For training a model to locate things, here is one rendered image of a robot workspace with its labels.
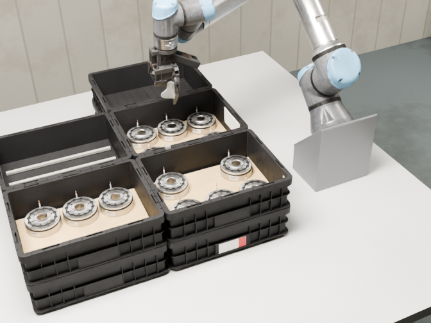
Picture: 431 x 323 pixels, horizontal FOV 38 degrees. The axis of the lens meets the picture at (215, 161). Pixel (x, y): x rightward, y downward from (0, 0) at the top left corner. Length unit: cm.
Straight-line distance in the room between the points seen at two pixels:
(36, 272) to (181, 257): 42
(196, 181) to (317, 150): 41
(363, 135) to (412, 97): 209
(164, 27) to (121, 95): 63
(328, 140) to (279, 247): 39
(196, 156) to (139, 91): 58
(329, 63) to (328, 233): 53
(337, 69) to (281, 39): 224
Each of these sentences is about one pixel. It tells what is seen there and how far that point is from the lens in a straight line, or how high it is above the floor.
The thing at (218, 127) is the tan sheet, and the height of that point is 83.
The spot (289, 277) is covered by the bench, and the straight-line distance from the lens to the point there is 186.
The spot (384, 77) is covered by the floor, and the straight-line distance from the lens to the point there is 440.
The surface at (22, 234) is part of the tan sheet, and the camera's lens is 189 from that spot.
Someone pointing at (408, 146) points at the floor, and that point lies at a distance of 372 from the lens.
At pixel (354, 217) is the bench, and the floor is 70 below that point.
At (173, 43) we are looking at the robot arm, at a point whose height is 122.
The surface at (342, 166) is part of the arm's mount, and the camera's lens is 217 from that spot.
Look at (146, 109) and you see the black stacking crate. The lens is 221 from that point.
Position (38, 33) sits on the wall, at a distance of 359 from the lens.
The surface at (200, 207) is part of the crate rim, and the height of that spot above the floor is 92.
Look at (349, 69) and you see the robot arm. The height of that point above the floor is 112.
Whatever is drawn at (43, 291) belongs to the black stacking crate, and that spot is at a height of 78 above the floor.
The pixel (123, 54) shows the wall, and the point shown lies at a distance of 378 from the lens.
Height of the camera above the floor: 205
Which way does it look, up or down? 36 degrees down
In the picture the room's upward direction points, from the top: 1 degrees counter-clockwise
